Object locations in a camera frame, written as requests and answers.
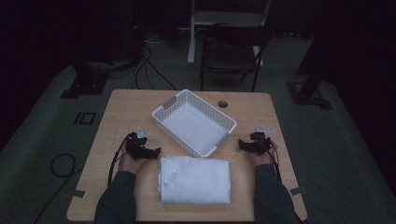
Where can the grey tape piece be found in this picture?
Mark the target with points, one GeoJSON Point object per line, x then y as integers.
{"type": "Point", "coordinates": [298, 190]}

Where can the person's left hand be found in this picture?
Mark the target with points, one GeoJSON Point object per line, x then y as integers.
{"type": "Point", "coordinates": [130, 163]}

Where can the black stand base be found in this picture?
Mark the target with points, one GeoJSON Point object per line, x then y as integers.
{"type": "Point", "coordinates": [85, 84]}
{"type": "Point", "coordinates": [308, 93]}

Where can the white cloth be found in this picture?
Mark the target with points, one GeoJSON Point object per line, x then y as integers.
{"type": "Point", "coordinates": [194, 180]}

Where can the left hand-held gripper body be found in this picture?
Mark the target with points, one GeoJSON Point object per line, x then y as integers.
{"type": "Point", "coordinates": [137, 144]}

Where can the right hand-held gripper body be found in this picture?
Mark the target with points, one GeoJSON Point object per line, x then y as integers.
{"type": "Point", "coordinates": [261, 141]}

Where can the white perforated plastic basket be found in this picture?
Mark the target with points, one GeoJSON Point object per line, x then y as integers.
{"type": "Point", "coordinates": [199, 130]}

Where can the person's right hand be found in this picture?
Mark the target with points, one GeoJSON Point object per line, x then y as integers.
{"type": "Point", "coordinates": [264, 158]}

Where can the black folding chair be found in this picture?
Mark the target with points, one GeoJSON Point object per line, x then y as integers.
{"type": "Point", "coordinates": [230, 53]}

